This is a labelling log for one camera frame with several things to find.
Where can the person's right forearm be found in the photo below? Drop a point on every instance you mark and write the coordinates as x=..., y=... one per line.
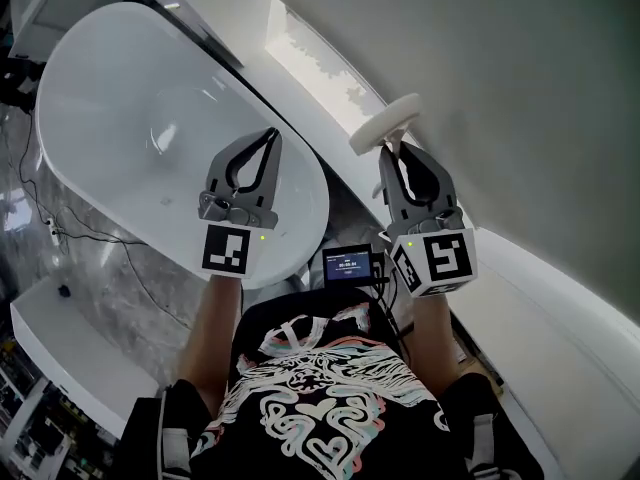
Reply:
x=430, y=343

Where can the person's left forearm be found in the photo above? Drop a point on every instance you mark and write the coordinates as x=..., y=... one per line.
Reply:
x=210, y=328

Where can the small black monitor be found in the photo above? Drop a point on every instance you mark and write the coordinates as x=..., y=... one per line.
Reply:
x=347, y=265

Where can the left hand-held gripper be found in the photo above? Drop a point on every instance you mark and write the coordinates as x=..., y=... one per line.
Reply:
x=225, y=250

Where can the small black object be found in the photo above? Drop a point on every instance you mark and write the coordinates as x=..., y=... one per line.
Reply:
x=63, y=291

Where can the person's black printed shirt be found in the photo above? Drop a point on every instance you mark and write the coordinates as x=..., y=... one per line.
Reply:
x=325, y=368

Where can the white round brush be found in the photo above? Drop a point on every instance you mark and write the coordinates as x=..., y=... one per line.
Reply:
x=380, y=123

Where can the white bathtub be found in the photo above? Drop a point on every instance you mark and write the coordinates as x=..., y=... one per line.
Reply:
x=125, y=93

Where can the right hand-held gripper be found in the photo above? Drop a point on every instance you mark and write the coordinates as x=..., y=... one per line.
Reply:
x=440, y=258

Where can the cluttered shelf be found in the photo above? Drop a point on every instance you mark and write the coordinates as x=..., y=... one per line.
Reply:
x=45, y=433

